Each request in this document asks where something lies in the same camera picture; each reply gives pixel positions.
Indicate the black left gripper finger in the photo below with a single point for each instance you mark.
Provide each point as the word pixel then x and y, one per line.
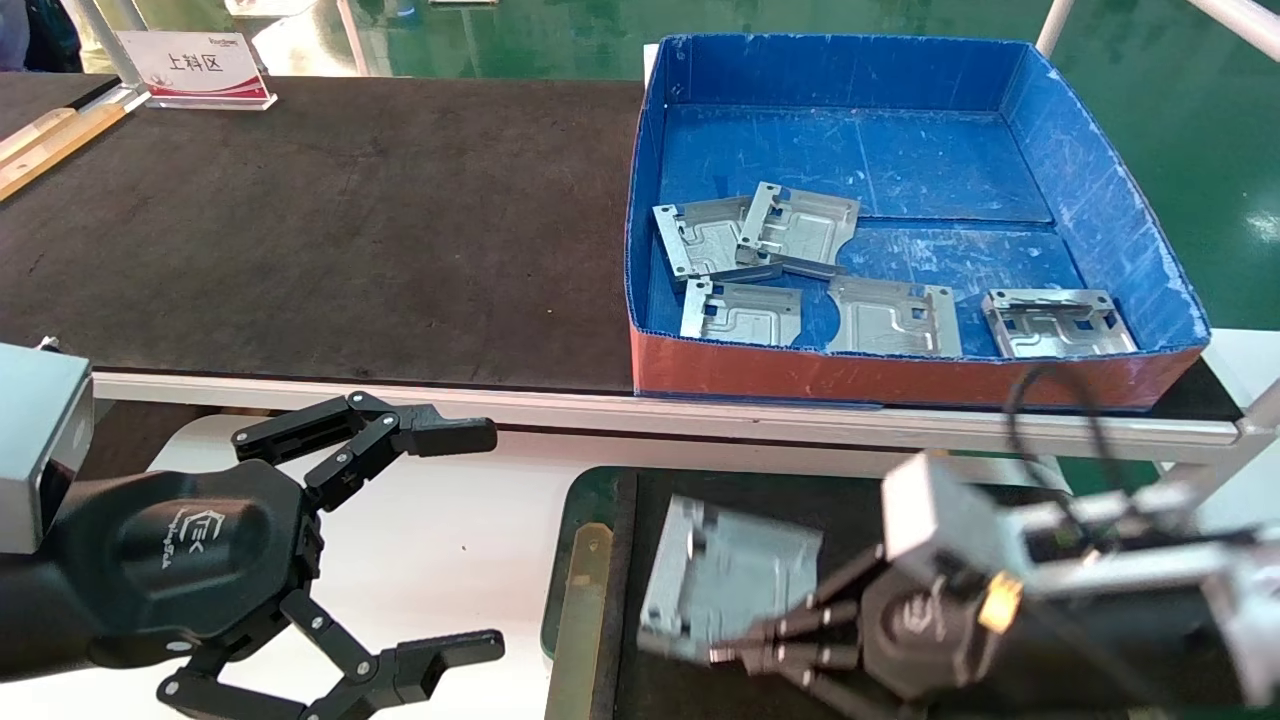
pixel 440 436
pixel 420 662

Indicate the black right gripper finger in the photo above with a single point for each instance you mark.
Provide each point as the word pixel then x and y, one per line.
pixel 820 618
pixel 815 658

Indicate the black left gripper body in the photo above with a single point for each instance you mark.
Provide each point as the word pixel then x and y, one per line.
pixel 180 560

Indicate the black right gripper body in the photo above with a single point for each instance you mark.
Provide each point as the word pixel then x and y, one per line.
pixel 925 635

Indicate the stamped grey metal plate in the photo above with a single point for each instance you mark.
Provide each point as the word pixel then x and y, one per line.
pixel 700 245
pixel 805 225
pixel 730 580
pixel 1060 335
pixel 745 318
pixel 890 320

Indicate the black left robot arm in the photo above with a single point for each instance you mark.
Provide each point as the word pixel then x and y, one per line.
pixel 35 620

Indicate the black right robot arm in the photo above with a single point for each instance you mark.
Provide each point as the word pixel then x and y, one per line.
pixel 1150 620

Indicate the black tray container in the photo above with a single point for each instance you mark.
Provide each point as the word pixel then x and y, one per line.
pixel 760 485

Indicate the brass tray side strip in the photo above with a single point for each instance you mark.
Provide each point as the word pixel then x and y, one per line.
pixel 580 620

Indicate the black conveyor belt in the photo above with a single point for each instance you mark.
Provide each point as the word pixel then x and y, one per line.
pixel 350 230

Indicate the brown wooden strip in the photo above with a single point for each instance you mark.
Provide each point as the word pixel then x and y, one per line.
pixel 50 155

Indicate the white red sign placard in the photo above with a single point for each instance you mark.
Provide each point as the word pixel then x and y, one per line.
pixel 195 65

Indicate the pale wooden strip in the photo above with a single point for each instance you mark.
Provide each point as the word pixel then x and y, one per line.
pixel 30 135

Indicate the blue cardboard box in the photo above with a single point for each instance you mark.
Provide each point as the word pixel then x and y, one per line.
pixel 850 150

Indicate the dark clothed person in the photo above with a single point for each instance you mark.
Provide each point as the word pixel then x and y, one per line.
pixel 35 35

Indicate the aluminium conveyor frame rail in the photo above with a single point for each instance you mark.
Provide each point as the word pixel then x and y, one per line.
pixel 500 410

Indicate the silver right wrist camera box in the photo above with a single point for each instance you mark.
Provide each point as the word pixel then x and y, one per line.
pixel 950 525

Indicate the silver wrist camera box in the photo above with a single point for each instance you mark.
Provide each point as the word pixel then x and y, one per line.
pixel 35 430
pixel 950 525

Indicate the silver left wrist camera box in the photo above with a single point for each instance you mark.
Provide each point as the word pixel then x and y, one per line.
pixel 35 430

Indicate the aluminium frame leg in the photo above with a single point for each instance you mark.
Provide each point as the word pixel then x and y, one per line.
pixel 1255 425

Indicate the aluminium frame post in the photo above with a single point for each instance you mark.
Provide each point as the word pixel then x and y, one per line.
pixel 100 40

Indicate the white frame tube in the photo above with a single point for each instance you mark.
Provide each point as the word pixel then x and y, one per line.
pixel 1240 25
pixel 1052 25

